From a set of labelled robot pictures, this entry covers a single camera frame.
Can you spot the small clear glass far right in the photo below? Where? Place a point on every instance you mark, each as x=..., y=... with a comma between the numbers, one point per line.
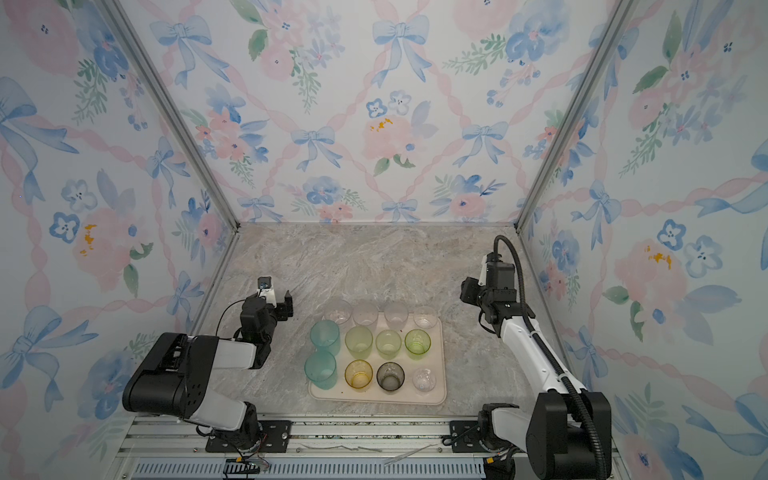
x=425, y=317

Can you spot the small clear faceted glass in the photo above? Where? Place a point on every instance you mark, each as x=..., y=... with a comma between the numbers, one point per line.
x=424, y=380

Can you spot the beige plastic tray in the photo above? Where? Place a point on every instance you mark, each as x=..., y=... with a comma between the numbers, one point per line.
x=407, y=394

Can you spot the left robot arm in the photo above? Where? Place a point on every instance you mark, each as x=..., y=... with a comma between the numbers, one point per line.
x=174, y=377

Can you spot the short light green cup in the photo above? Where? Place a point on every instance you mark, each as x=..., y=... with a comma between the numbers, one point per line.
x=388, y=344

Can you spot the tall teal cup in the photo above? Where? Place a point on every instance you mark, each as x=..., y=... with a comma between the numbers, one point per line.
x=325, y=335
x=320, y=369

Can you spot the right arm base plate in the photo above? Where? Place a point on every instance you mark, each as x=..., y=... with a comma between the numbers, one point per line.
x=465, y=437

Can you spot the yellow amber glass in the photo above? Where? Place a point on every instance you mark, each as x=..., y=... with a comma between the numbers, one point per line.
x=358, y=374

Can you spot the tall frosted clear cup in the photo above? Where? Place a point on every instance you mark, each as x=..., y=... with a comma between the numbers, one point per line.
x=365, y=313

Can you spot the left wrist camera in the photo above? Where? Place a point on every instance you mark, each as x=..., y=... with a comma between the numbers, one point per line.
x=265, y=290

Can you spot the dark smoky glass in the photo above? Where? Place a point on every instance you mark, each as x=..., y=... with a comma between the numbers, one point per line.
x=390, y=376

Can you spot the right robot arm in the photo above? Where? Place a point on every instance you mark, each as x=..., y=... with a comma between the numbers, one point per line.
x=568, y=433

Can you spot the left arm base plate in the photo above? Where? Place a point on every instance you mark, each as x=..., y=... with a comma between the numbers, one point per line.
x=274, y=438

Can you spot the bright green glass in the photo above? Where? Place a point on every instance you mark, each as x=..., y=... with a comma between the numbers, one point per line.
x=417, y=343

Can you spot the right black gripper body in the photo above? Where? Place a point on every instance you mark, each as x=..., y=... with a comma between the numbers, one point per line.
x=476, y=294

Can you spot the aluminium rail frame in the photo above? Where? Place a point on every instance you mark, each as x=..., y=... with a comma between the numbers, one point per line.
x=320, y=447

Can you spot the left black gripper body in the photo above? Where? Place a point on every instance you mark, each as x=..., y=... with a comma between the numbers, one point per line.
x=282, y=312

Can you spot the short frosted clear cup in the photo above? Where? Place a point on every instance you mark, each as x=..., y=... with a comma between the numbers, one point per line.
x=396, y=315

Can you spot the tall light green cup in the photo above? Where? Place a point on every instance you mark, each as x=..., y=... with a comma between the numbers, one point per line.
x=359, y=342

